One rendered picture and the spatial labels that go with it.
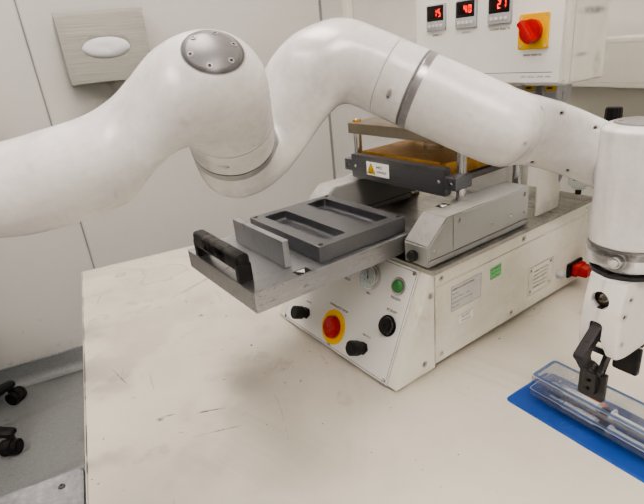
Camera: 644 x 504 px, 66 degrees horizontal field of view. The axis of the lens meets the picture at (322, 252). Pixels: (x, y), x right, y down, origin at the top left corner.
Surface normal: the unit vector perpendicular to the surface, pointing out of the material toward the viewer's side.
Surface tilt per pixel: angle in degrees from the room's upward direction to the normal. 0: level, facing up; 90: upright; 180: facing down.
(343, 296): 65
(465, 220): 90
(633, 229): 90
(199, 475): 0
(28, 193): 90
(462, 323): 90
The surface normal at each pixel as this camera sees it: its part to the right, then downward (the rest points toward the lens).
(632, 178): -0.65, 0.36
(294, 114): -0.36, 0.43
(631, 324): 0.49, 0.29
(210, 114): 0.40, 0.73
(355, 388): -0.09, -0.92
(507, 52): -0.80, 0.29
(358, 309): -0.77, -0.12
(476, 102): -0.16, -0.05
